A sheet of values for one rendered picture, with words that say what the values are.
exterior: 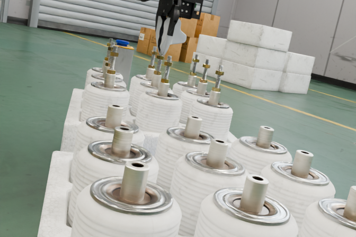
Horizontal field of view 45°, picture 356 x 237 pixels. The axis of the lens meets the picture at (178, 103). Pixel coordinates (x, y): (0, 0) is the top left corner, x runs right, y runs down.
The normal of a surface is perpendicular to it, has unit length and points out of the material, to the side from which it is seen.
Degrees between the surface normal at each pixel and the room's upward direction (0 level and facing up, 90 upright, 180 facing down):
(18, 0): 90
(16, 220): 0
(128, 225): 57
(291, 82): 90
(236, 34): 90
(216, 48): 90
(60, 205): 0
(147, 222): 42
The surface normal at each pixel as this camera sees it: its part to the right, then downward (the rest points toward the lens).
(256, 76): 0.64, 0.26
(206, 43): -0.76, -0.04
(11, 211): 0.19, -0.97
